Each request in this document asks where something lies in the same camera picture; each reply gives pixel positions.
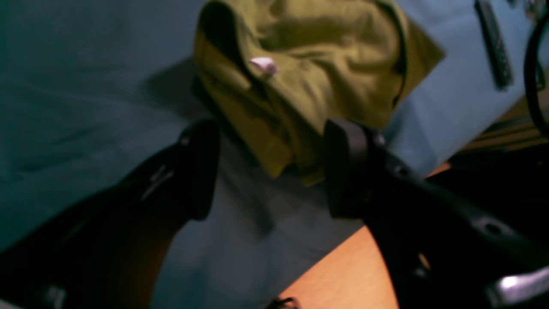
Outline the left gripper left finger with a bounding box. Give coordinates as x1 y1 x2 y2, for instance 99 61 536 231
0 121 221 309

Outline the olive green t-shirt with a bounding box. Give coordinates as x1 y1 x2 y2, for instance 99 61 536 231
193 0 445 186

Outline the grey remote control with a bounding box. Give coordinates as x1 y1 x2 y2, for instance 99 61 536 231
474 0 514 89

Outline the blue table cloth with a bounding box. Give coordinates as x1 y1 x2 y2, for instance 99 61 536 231
0 0 533 309

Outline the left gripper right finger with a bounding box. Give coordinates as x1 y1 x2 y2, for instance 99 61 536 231
324 119 548 309

